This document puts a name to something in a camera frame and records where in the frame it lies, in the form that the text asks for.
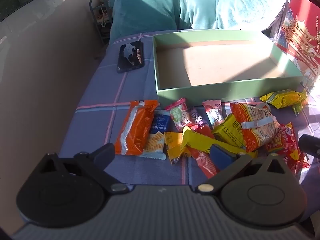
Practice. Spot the blue cracker packet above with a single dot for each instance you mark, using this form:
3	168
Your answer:
154	147

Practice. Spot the green cardboard box tray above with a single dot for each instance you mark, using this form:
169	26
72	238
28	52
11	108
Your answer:
226	65

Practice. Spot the red snack packet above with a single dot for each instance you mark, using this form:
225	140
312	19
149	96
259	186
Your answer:
285	144

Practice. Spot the metal rack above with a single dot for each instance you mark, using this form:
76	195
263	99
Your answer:
102	18

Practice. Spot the teal plush blanket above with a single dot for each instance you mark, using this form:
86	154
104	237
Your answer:
144	16

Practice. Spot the pink snack packet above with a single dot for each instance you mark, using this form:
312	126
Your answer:
213	110

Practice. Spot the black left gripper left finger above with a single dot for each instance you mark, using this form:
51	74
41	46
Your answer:
93	165

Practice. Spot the pink green candy packet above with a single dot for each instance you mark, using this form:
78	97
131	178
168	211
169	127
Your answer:
179	114

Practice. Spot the yellow winsu snack packet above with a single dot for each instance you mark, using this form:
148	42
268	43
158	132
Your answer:
284	98

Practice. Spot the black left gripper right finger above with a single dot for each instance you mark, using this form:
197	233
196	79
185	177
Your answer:
229	164

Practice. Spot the black smartphone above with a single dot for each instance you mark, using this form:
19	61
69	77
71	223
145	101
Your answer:
130	57

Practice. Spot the orange noodle snack packet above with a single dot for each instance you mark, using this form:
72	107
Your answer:
259	126

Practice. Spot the orange white snack packet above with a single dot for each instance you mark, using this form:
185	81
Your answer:
134	132

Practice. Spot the yellow long snack packet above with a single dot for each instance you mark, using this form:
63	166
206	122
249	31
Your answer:
177	144

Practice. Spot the yellow green snack stick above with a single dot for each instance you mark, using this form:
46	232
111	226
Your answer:
297	108

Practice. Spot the red long snack stick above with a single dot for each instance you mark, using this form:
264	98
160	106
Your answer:
198	143

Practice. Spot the purple candy packet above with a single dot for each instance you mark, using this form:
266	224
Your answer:
197	117

